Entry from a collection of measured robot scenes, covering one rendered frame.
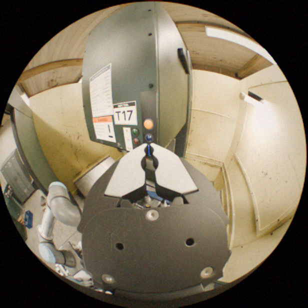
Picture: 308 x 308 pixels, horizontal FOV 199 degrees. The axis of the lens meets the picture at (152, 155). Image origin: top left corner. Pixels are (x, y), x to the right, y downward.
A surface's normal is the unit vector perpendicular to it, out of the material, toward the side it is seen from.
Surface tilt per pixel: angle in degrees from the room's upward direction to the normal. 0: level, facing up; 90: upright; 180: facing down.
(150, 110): 90
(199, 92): 90
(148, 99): 90
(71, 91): 90
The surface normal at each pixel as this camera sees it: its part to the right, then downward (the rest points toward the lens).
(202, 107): -0.45, 0.49
